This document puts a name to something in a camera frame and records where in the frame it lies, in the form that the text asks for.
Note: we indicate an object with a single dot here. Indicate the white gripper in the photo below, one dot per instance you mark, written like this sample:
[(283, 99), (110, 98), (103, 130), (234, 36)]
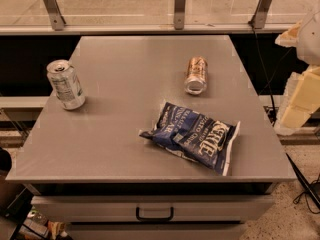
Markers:
[(310, 40)]

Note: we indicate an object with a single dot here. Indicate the orange soda can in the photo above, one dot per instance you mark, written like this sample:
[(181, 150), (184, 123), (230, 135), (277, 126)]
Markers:
[(196, 75)]

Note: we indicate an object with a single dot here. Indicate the white green soda can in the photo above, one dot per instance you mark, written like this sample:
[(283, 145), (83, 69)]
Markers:
[(65, 83)]

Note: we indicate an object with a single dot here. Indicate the blue chip bag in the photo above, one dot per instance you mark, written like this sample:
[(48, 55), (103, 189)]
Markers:
[(194, 136)]

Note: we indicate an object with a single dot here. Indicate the grey drawer cabinet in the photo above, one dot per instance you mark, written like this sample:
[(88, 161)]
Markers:
[(91, 169)]

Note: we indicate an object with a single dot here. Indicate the clutter under table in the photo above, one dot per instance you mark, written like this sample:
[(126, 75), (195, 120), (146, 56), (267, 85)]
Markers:
[(36, 231)]

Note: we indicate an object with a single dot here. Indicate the right metal bracket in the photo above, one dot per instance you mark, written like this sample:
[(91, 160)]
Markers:
[(260, 15)]

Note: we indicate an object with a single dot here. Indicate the metal bracket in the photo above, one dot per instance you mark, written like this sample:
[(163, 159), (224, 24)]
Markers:
[(260, 15), (179, 14), (56, 19)]

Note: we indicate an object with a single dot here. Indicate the middle metal bracket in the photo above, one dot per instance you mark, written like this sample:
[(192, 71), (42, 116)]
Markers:
[(179, 14)]

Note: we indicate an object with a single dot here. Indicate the black drawer handle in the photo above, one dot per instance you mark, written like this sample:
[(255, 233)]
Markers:
[(154, 215)]

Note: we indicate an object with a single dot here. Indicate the left metal bracket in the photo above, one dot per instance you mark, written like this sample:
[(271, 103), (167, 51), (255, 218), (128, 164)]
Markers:
[(56, 19)]

